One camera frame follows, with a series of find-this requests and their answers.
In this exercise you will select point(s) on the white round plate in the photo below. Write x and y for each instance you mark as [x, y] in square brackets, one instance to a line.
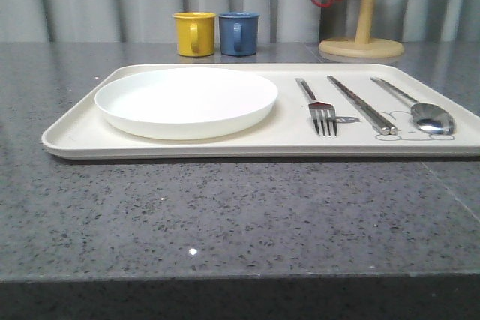
[186, 103]

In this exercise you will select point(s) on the silver metal fork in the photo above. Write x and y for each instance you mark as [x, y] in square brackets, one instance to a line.
[323, 115]

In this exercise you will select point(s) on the silver metal chopstick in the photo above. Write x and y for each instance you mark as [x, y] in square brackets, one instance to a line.
[375, 112]
[356, 104]

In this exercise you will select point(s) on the silver metal spoon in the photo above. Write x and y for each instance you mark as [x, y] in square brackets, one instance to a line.
[427, 117]

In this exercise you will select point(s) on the beige rabbit serving tray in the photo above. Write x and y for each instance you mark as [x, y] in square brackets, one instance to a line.
[370, 122]

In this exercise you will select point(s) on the blue enamel mug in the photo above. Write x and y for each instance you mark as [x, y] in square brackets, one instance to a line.
[238, 33]

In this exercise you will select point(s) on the yellow enamel mug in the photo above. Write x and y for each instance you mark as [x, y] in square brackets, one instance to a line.
[195, 33]

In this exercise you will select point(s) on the wooden mug tree stand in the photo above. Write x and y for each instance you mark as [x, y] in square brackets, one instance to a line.
[362, 45]

